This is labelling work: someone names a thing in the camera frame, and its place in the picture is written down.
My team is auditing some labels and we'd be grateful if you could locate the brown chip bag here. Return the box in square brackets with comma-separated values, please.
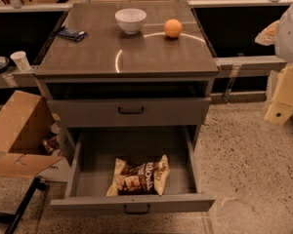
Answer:
[106, 155, 170, 196]

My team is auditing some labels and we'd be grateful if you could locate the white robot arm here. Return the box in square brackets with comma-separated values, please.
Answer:
[255, 3, 293, 125]

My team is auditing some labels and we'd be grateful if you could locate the closed grey upper drawer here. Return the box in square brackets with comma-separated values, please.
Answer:
[48, 98, 210, 128]

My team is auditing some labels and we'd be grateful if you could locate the grey drawer cabinet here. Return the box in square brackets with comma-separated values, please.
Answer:
[34, 0, 220, 168]

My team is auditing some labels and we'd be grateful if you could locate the open grey middle drawer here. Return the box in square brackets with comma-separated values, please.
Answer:
[51, 127, 215, 215]

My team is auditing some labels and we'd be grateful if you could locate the orange fruit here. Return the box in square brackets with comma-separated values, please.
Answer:
[164, 19, 183, 38]

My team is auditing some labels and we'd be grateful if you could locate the white ceramic bowl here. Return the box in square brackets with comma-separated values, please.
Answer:
[115, 8, 147, 34]

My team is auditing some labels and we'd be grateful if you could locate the dark blue snack packet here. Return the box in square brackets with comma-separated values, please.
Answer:
[56, 26, 88, 42]

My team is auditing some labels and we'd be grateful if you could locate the brown cardboard box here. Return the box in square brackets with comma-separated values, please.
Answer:
[0, 91, 63, 178]

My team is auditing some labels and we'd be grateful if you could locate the white paper cup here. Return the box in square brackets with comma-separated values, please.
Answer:
[10, 51, 30, 71]

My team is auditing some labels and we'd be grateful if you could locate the black metal stand leg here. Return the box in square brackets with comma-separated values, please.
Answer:
[0, 177, 47, 234]

